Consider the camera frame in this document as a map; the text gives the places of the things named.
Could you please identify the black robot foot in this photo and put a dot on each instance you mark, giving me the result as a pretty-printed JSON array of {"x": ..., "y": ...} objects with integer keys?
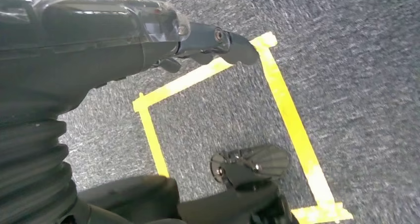
[{"x": 249, "y": 170}]

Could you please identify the yellow floor tape square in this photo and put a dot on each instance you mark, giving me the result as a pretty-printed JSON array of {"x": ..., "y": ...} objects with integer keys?
[{"x": 288, "y": 111}]

